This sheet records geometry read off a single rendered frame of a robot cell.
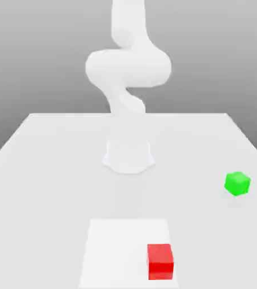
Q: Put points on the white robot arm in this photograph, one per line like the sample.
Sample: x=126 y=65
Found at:
x=128 y=67

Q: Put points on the small green cube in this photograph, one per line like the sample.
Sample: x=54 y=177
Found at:
x=237 y=183

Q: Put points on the small red cube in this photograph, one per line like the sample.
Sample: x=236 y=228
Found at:
x=160 y=262

